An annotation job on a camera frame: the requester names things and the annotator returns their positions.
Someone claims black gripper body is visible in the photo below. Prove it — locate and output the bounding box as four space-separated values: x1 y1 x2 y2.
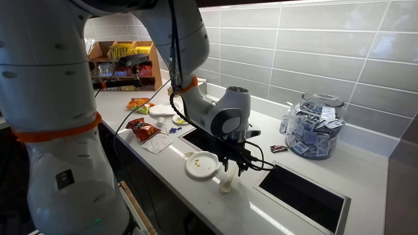
213 137 254 167

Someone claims cream plastic spoon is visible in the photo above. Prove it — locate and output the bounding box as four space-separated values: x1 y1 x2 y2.
217 164 241 196

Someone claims white paper plate with crumbs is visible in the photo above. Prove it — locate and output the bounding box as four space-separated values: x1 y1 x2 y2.
183 150 222 182

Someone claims plate with yellow food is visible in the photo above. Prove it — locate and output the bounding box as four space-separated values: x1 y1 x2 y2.
171 114 190 127

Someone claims empty white plate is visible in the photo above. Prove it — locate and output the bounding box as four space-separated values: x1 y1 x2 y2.
148 102 177 119

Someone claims small brown candy wrapper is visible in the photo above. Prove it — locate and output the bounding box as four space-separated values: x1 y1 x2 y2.
269 144 290 156

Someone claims small clear sanitizer bottle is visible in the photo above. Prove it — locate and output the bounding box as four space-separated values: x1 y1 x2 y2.
279 102 294 136

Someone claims white paper napkin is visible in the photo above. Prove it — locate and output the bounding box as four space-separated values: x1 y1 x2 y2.
140 132 181 157

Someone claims glass jar of packets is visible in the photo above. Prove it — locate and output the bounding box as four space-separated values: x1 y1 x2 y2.
285 92 348 161

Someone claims red chip bag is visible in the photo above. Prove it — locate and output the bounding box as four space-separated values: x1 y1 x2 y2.
126 117 162 144

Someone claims wooden drawer edge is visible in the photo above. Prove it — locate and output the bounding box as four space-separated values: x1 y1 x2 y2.
119 181 160 235

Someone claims orange snack bag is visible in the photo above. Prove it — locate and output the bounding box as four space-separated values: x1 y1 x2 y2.
126 97 157 117

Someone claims wooden condiment organizer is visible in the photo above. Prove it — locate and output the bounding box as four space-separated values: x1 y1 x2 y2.
86 40 164 93

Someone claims dark wooden cabinet panel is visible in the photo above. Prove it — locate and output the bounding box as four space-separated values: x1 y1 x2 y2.
384 114 418 235

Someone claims thin black power cord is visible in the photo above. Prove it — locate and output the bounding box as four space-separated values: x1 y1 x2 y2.
114 80 173 145

